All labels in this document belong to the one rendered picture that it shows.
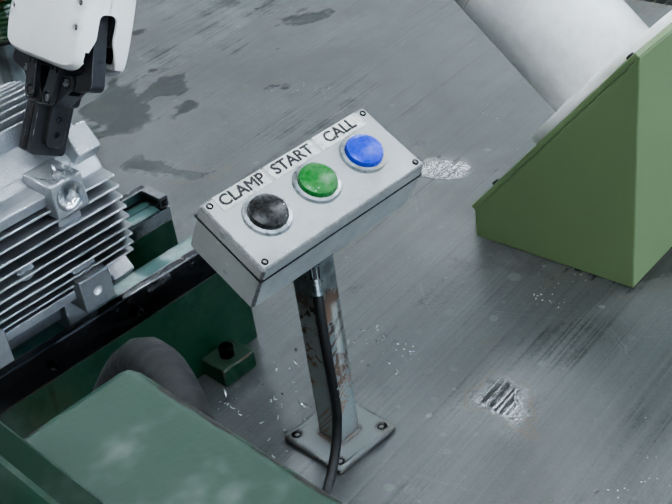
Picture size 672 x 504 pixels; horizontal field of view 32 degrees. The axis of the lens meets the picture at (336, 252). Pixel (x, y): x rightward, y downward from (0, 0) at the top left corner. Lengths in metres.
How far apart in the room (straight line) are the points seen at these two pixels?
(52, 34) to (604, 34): 0.52
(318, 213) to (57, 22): 0.24
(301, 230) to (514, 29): 0.40
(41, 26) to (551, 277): 0.56
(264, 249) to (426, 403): 0.29
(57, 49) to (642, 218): 0.56
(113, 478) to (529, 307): 0.89
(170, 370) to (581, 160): 0.80
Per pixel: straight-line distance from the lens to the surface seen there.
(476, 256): 1.22
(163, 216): 1.15
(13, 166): 0.94
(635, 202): 1.12
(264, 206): 0.82
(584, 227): 1.16
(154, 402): 0.30
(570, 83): 1.14
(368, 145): 0.88
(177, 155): 1.49
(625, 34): 1.15
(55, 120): 0.92
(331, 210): 0.84
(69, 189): 0.93
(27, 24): 0.93
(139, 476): 0.28
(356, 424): 1.02
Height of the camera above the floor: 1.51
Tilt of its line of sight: 34 degrees down
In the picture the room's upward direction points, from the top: 8 degrees counter-clockwise
